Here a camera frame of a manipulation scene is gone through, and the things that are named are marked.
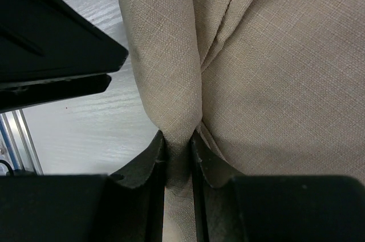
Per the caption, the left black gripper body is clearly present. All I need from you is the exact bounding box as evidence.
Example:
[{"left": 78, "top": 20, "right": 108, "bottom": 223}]
[{"left": 1, "top": 0, "right": 128, "bottom": 82}]

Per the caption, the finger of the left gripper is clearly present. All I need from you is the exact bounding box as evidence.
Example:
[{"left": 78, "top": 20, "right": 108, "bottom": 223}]
[{"left": 1, "top": 74, "right": 112, "bottom": 113}]

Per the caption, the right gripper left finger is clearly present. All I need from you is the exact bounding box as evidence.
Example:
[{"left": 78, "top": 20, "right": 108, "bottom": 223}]
[{"left": 1, "top": 132, "right": 167, "bottom": 241}]

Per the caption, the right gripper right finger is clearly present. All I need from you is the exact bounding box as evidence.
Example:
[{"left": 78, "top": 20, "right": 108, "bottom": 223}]
[{"left": 190, "top": 133, "right": 364, "bottom": 241}]

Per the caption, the beige cloth napkin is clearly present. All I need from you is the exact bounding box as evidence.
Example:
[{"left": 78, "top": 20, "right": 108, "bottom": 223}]
[{"left": 119, "top": 0, "right": 364, "bottom": 241}]

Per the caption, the aluminium front mounting rail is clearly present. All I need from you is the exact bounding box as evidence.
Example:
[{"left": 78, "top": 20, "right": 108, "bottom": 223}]
[{"left": 1, "top": 110, "right": 43, "bottom": 175}]

